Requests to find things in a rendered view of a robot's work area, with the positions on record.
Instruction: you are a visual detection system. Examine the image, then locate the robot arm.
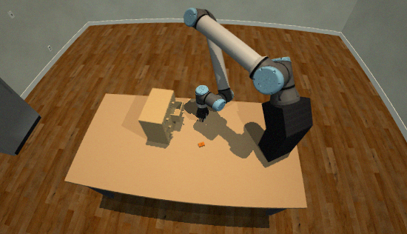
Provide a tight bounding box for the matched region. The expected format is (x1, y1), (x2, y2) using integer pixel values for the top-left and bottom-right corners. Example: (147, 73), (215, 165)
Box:
(184, 7), (300, 111)

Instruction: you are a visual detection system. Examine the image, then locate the tan chest of drawers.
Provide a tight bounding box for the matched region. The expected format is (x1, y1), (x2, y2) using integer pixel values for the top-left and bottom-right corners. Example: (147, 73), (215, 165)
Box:
(138, 88), (174, 144)

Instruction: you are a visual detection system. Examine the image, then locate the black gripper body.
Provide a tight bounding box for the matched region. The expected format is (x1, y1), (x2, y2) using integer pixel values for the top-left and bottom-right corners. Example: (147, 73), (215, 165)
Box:
(196, 107), (208, 118)

